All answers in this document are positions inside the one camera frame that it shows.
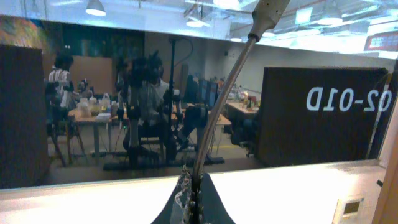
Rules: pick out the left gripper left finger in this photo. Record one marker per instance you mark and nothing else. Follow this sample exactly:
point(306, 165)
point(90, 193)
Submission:
point(177, 208)

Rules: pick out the dark partition board with lettering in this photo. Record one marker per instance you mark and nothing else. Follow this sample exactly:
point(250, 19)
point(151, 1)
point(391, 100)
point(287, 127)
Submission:
point(317, 115)

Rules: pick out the background work table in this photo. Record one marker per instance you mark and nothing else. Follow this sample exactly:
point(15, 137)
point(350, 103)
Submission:
point(100, 148)

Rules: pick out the seated person in background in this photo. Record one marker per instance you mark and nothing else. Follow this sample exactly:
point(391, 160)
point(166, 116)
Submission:
point(141, 99)

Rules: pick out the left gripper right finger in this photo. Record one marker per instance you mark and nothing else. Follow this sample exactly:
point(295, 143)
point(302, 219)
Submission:
point(211, 208)

